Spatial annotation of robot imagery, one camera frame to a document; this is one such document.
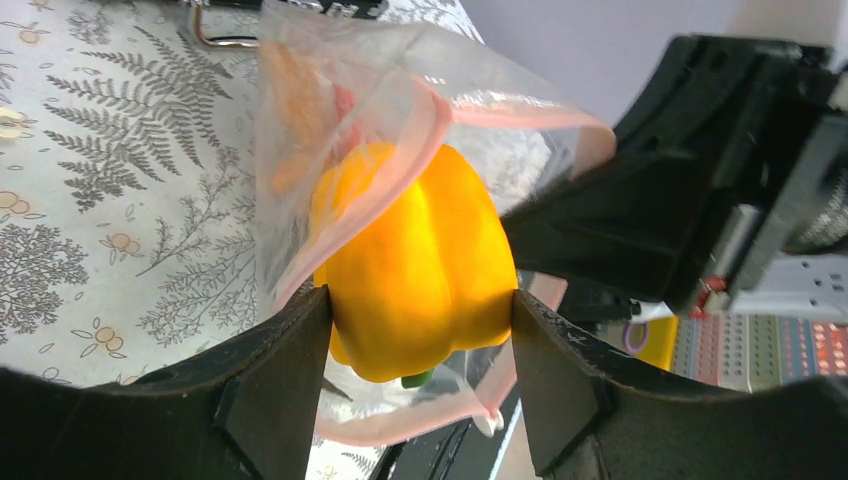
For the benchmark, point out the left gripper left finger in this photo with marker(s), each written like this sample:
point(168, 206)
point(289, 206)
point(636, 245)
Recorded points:
point(244, 409)

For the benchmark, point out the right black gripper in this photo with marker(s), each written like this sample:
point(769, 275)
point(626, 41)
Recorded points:
point(721, 163)

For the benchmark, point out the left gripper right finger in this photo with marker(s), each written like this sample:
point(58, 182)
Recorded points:
point(593, 412)

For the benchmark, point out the clear pink dotted zip bag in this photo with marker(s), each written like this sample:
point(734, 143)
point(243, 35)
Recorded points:
point(418, 87)

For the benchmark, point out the black poker chip case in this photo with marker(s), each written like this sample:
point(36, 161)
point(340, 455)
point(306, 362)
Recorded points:
point(278, 13)

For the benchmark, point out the orange toy carrot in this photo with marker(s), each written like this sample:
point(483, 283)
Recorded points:
point(309, 114)

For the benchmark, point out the yellow toy bell pepper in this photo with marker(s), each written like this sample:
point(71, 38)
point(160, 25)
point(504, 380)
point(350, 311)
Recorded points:
point(432, 275)

